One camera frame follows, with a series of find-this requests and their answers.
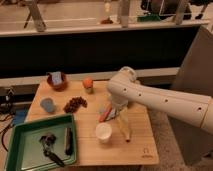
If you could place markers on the blue plastic cup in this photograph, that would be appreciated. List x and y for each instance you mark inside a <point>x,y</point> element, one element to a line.
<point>47,104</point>

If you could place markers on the dark utensil in tray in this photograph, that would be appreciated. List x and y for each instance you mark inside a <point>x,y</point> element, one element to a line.
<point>47,142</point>

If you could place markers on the small glass under orange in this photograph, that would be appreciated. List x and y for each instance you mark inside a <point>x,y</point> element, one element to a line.
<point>89,90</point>

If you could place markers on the bunch of dark grapes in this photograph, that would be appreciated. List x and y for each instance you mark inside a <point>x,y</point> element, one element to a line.
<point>73,105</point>

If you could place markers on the grey blue cloth piece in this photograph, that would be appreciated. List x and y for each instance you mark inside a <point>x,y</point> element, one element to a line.
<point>111,115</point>

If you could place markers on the brown bowl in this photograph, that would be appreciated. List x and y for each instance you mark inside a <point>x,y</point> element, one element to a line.
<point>59,87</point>

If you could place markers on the black brush in tray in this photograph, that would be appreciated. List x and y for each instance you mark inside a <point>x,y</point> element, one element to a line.
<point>68,141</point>

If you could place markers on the orange fruit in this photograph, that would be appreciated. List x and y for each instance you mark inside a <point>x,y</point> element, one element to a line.
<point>87,83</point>

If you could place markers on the wooden board table top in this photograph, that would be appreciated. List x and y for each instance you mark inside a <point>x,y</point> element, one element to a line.
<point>141,150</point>

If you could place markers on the green plastic tray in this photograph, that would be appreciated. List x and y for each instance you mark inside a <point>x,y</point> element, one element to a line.
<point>25,152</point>

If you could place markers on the blue sponge in bowl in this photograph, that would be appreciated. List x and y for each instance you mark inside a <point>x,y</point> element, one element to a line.
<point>56,78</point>

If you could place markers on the orange red pepper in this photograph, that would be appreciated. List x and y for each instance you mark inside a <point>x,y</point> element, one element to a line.
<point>105,114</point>

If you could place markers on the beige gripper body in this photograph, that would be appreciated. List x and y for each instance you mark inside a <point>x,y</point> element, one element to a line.
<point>122,118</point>

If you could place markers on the white paper cup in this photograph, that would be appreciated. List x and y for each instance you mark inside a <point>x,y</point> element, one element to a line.
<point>103,132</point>

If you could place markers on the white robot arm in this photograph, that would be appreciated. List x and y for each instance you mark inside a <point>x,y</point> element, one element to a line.
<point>193,109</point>

